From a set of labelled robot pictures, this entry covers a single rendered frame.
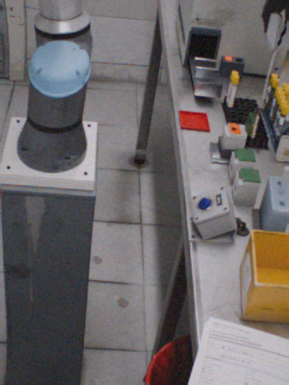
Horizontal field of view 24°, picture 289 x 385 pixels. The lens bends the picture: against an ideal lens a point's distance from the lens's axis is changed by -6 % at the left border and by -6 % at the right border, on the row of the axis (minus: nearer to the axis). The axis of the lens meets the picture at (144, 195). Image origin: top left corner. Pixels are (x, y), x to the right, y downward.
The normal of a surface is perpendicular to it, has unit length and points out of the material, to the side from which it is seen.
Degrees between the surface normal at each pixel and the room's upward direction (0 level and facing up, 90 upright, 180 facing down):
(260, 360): 0
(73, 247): 90
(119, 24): 90
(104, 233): 0
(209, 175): 0
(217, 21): 90
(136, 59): 90
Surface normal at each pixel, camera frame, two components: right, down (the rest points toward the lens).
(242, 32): 0.03, 0.66
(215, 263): 0.12, -0.75
